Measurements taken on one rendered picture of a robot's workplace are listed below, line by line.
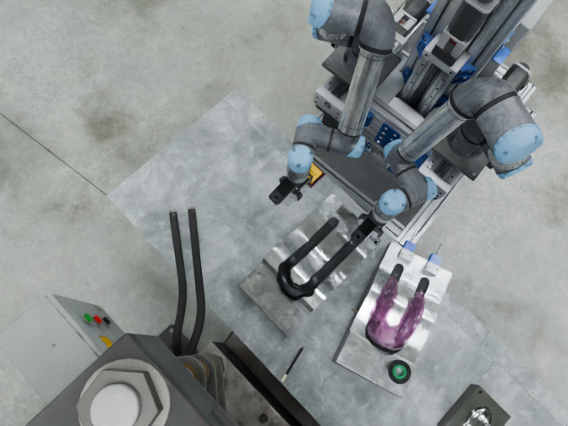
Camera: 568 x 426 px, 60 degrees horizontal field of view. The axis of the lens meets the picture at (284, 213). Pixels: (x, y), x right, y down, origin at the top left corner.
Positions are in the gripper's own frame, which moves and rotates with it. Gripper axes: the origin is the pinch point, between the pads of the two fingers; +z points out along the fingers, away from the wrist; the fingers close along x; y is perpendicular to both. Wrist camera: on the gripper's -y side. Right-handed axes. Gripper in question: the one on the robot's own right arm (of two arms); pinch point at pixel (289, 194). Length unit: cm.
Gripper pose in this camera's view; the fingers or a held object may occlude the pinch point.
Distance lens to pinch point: 181.5
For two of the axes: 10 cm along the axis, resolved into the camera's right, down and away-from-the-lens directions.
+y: 7.1, -6.7, 2.2
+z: -0.5, 2.6, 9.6
